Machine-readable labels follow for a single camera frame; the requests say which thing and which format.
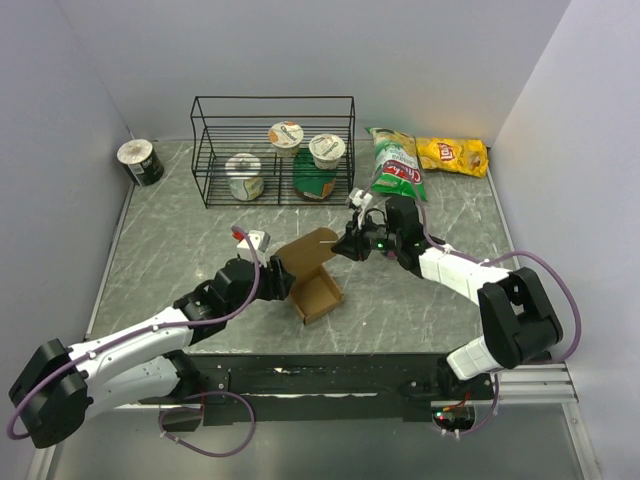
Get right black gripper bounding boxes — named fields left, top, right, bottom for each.
left=331, top=212, right=401, bottom=262

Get brown cardboard box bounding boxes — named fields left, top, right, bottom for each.
left=275, top=227, right=344, bottom=325

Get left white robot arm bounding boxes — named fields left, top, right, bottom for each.
left=6, top=256, right=296, bottom=449

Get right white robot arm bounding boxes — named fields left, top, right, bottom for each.
left=332, top=189, right=563, bottom=399

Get green lidded brown jar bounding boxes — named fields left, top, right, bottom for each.
left=293, top=148, right=337, bottom=201

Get green Chuba chips bag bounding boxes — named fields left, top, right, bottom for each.
left=366, top=127, right=427, bottom=201

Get pale yogurt cup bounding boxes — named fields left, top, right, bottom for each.
left=224, top=153, right=264, bottom=201

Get orange yogurt cup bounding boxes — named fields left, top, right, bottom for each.
left=268, top=121, right=304, bottom=158

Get yellow Lays chips bag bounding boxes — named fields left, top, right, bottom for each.
left=416, top=137, right=489, bottom=178

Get black chips can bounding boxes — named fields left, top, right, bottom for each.
left=116, top=139, right=164, bottom=186

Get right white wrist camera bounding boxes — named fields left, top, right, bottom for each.
left=346, top=188, right=373, bottom=227

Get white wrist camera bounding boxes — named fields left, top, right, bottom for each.
left=346, top=188, right=373, bottom=227
left=232, top=228, right=271, bottom=257

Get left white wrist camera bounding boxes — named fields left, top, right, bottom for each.
left=232, top=228, right=271, bottom=257

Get black wire rack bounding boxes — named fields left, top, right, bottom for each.
left=190, top=95, right=356, bottom=208

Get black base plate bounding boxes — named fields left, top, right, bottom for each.
left=143, top=353, right=497, bottom=426

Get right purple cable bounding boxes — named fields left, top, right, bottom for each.
left=362, top=167, right=582, bottom=436

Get purple cable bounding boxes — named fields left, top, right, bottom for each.
left=362, top=167, right=582, bottom=436
left=5, top=225, right=264, bottom=457

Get aluminium rail frame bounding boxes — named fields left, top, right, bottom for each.
left=32, top=168, right=600, bottom=479

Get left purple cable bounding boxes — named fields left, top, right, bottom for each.
left=5, top=225, right=264, bottom=457

